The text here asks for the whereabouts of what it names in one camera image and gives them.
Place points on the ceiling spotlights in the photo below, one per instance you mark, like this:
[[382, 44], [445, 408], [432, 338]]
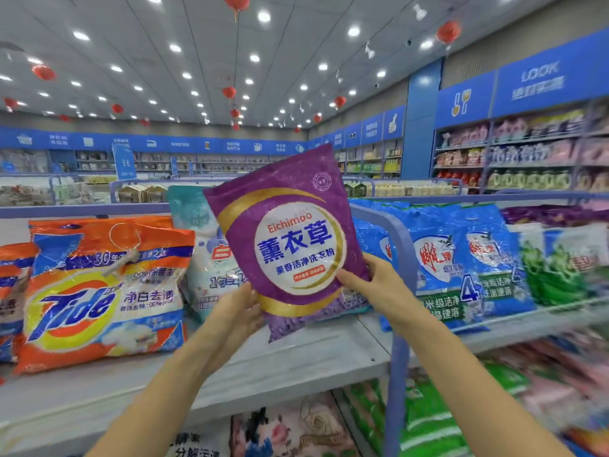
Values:
[[354, 31]]

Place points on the small blue hanging sign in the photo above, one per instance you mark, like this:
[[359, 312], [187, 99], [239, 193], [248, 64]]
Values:
[[125, 162]]

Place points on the wall rack with pink goods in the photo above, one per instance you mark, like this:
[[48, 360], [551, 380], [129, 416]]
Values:
[[523, 152]]

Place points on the blue detergent bag green band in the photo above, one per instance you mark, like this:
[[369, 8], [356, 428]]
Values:
[[438, 261], [495, 261]]

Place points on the person's left forearm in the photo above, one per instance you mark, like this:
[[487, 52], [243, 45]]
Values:
[[162, 409]]

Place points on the white green detergent bag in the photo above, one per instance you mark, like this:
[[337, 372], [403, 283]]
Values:
[[561, 266]]

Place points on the blue wall sign band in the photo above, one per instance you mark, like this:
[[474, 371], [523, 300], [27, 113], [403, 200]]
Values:
[[190, 145]]

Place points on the stack of green bags below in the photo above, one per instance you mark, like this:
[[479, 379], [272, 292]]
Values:
[[428, 414]]

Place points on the purple detergent bag gold oval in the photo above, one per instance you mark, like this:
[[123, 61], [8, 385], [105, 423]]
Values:
[[547, 216], [290, 233]]

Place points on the person's right forearm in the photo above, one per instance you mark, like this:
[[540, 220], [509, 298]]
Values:
[[485, 395]]

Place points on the person's right hand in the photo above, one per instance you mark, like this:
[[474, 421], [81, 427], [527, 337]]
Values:
[[395, 298]]

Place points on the hanging red lanterns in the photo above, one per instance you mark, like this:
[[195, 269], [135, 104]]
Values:
[[448, 31]]

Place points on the large orange detergent bag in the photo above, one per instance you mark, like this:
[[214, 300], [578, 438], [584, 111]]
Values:
[[105, 300], [14, 300]]

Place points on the grey shelf with blue frame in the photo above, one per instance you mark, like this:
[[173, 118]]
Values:
[[314, 361]]

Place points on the row of pale bottles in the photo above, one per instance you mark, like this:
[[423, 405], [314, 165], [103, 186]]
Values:
[[428, 189]]

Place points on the row of green boxes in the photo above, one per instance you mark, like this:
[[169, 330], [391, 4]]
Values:
[[141, 193]]

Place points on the blue sign white lettering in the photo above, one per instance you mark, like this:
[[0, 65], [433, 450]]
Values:
[[547, 76]]

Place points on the blue sign with utensil icons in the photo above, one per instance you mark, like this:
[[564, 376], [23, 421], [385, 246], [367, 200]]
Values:
[[466, 100]]

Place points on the person's left hand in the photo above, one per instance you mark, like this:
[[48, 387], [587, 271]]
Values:
[[233, 326]]

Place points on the far wall racks with goods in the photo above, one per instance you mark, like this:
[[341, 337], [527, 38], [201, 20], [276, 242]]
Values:
[[238, 164]]

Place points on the pile of pink detergent bags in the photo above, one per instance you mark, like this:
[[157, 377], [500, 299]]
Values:
[[561, 376]]

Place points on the teal detergent bag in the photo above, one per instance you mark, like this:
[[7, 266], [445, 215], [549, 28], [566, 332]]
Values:
[[205, 271]]

